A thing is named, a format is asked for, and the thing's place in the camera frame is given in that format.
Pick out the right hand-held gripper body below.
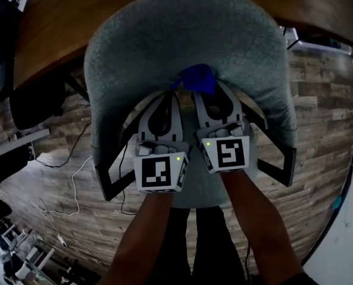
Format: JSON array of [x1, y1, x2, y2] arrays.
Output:
[[195, 120, 252, 175]]

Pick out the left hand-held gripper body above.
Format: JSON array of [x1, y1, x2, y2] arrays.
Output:
[[132, 140, 193, 194]]

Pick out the blue cloth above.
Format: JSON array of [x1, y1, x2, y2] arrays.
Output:
[[170, 64, 217, 96]]

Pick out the grey upholstered chair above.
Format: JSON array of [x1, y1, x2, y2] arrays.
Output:
[[83, 0, 298, 209]]

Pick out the person's right forearm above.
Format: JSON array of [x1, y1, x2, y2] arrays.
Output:
[[220, 169, 303, 285]]

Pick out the person's left forearm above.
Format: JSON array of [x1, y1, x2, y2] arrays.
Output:
[[104, 190, 174, 285]]

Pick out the black mesh office chair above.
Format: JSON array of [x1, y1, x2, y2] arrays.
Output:
[[0, 0, 66, 131]]

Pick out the person's black trousers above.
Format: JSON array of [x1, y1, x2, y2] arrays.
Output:
[[158, 206, 248, 285]]

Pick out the grey desk with white leg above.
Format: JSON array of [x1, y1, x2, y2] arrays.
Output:
[[0, 129, 51, 162]]

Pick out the brown wooden table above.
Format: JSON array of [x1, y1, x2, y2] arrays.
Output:
[[12, 0, 353, 90]]

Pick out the white metal rack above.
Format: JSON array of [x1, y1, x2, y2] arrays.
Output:
[[0, 224, 56, 281]]

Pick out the person's black shirt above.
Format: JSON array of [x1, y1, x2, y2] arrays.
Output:
[[282, 273, 319, 285]]

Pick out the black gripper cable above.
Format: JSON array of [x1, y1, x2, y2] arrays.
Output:
[[118, 144, 137, 216]]

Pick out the long white charger cable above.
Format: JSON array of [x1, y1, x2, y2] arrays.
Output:
[[27, 156, 93, 248]]

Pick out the black power cable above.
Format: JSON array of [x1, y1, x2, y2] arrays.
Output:
[[35, 122, 91, 169]]

